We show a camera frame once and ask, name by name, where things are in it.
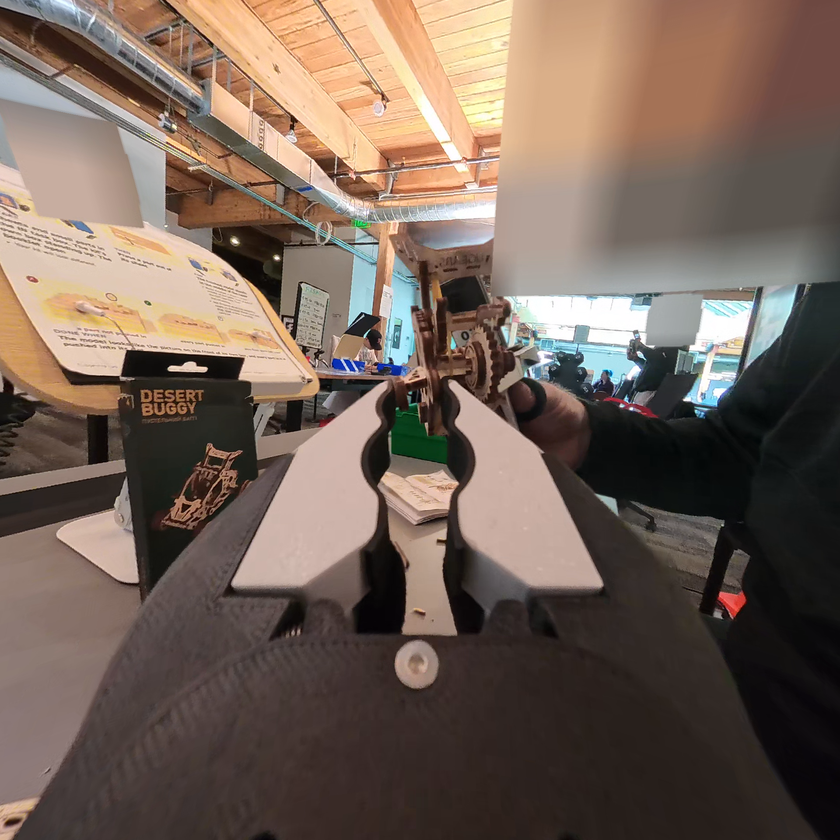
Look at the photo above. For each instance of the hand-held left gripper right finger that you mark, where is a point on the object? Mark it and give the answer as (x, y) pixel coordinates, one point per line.
(525, 525)

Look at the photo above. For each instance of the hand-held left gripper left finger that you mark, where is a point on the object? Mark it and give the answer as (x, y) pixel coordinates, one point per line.
(308, 518)

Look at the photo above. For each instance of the brown wooden model assembly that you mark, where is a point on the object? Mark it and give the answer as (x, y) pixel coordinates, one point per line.
(433, 354)

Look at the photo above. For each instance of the person's right forearm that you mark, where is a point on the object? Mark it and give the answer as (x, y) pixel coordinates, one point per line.
(656, 453)

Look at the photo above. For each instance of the dark model kit box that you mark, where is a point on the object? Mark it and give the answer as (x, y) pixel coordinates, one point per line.
(184, 459)

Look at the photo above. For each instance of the person's right hand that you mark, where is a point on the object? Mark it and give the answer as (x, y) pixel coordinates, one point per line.
(564, 426)

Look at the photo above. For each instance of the open instruction booklet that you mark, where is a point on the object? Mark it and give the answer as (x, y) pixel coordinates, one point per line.
(420, 495)

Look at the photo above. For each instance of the black dumbbell rack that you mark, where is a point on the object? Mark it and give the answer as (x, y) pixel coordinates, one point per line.
(568, 367)

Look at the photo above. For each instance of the stacked green plastic bins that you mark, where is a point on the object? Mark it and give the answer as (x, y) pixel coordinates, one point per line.
(417, 436)

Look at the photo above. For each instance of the blue striped storage bin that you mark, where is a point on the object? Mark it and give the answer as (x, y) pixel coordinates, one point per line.
(348, 365)

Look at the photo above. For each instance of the handwritten whiteboard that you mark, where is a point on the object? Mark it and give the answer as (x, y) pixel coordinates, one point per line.
(312, 315)

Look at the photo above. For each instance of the orange traffic cone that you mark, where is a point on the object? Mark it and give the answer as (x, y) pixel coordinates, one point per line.
(732, 604)

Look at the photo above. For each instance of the wooden book stand white base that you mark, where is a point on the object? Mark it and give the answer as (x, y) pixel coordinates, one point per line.
(39, 387)

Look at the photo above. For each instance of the pale flat cut sheet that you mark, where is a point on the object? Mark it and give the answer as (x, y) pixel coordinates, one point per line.
(16, 817)

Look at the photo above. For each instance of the silver ventilation duct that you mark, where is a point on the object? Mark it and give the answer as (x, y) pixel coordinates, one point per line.
(295, 170)

